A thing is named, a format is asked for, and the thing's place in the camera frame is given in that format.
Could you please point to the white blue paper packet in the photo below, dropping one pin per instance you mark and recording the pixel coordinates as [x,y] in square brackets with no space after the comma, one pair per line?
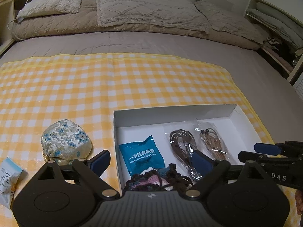
[11,174]

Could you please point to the wooden bedside shelf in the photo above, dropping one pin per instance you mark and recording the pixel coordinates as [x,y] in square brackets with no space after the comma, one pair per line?
[9,9]

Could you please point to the fluffy cream pillow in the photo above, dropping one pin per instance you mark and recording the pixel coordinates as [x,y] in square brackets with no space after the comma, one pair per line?
[38,8]

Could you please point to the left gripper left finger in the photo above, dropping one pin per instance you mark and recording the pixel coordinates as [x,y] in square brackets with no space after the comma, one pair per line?
[99,163]

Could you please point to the dark brown cord bag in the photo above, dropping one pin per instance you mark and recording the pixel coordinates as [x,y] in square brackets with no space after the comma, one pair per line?
[183,143]

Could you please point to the white cardboard box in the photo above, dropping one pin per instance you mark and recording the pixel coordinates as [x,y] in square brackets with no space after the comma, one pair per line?
[218,131]

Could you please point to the dark brown crochet item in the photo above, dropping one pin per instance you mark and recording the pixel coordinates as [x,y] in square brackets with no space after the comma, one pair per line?
[165,179]

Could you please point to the beige quilted duvet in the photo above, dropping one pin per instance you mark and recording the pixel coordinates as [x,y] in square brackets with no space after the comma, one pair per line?
[199,19]

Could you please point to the yellow checkered cloth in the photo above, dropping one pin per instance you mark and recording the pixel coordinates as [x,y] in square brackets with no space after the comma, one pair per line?
[37,92]

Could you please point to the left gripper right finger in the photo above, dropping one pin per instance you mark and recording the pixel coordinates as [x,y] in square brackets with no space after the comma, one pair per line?
[202,163]

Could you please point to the blue floral fabric pouch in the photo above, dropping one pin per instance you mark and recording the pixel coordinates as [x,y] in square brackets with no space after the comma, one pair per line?
[65,141]

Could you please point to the right side shelf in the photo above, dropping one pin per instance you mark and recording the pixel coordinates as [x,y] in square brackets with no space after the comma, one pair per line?
[282,48]

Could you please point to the blue headset cover packet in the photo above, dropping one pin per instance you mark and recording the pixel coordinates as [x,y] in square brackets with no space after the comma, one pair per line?
[141,155]

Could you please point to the grey bed sheet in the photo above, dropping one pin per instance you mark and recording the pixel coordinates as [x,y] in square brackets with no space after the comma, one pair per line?
[272,97]

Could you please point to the tan cord bag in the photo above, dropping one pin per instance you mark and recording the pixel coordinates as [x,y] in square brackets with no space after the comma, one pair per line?
[212,141]

